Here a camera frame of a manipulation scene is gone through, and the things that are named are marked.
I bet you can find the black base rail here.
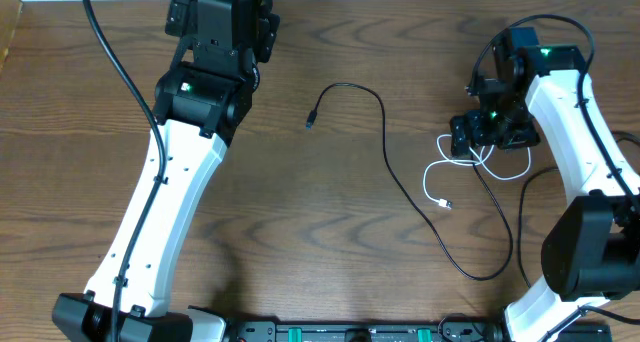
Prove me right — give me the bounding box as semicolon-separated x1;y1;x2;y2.
219;319;614;342

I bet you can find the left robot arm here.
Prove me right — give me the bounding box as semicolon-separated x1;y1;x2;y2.
52;0;280;341

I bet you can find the white cable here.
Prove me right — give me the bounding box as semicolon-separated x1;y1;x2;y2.
421;131;533;211

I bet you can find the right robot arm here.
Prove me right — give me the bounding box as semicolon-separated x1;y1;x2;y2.
450;26;639;341

